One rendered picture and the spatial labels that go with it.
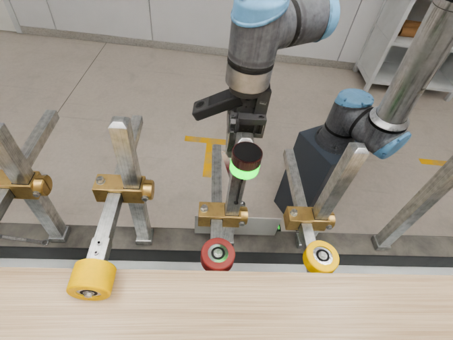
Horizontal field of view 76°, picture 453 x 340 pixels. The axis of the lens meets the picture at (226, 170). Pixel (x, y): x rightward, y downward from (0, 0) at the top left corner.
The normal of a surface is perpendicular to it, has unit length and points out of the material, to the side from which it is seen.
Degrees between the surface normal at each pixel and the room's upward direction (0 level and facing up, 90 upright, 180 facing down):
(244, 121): 90
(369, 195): 0
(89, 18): 90
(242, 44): 90
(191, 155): 0
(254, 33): 90
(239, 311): 0
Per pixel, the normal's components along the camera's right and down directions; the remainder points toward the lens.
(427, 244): 0.10, -0.66
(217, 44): -0.04, 0.74
